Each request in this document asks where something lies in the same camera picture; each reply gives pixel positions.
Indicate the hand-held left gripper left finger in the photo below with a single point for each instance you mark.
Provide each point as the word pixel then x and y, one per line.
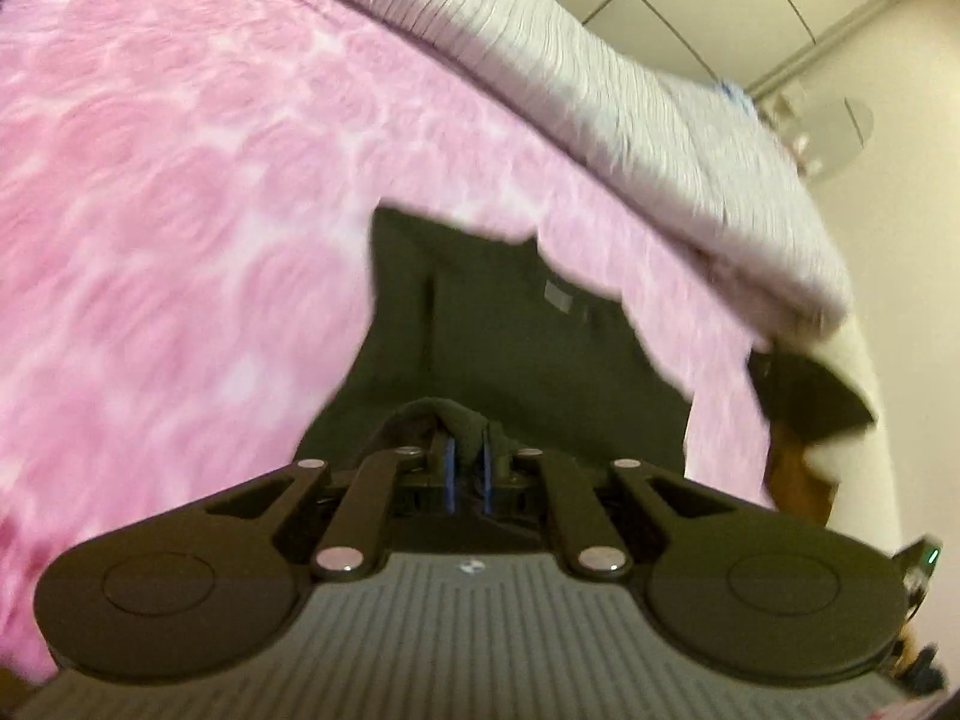
pixel 448 476

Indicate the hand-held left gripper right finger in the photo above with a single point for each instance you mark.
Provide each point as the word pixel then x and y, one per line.
pixel 487 476

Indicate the dark grey t-shirt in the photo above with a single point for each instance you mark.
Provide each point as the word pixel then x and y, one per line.
pixel 510 330

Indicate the white quilted headboard cushion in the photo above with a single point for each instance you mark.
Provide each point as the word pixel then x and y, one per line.
pixel 870 487

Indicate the brown sweater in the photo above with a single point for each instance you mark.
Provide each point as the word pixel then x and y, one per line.
pixel 799 472

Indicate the black garment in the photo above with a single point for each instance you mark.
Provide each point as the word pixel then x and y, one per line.
pixel 810 397

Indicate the striped white duvet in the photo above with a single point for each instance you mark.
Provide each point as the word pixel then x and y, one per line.
pixel 600 90

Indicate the pink floral blanket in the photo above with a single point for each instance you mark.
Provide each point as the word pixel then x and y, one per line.
pixel 150 202

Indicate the light blue cloth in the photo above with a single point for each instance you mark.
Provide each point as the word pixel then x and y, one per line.
pixel 735 94

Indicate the oval mirror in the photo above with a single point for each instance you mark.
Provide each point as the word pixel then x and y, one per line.
pixel 847 127

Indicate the white vanity shelf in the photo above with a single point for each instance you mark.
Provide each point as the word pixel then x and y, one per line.
pixel 787 112

